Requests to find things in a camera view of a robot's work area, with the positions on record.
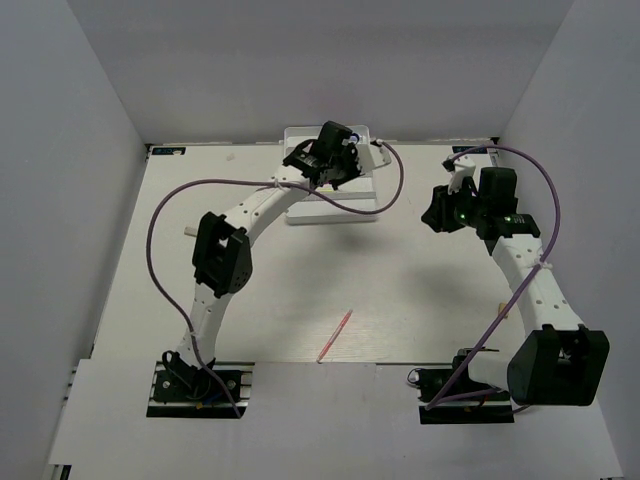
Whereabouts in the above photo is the right blue table label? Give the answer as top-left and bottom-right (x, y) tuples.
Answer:
(452, 145), (487, 154)

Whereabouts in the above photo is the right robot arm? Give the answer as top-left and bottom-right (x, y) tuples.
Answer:
(421, 167), (610, 406)

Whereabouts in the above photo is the blue table label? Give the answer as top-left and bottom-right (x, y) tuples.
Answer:
(150, 146), (186, 156)
(452, 145), (487, 154)

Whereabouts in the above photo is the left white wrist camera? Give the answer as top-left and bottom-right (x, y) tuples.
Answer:
(355, 139), (392, 175)

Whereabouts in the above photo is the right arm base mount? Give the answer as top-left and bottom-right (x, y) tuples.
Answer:
(406, 349), (515, 425)

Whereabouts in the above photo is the left blue table label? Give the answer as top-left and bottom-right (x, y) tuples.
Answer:
(150, 146), (186, 156)

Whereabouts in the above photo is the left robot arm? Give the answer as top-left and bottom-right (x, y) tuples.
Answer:
(176, 121), (362, 399)

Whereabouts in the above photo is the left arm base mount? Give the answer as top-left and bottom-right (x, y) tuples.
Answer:
(146, 351), (254, 419)

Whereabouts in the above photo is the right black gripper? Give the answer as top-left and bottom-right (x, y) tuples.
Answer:
(421, 179), (488, 233)

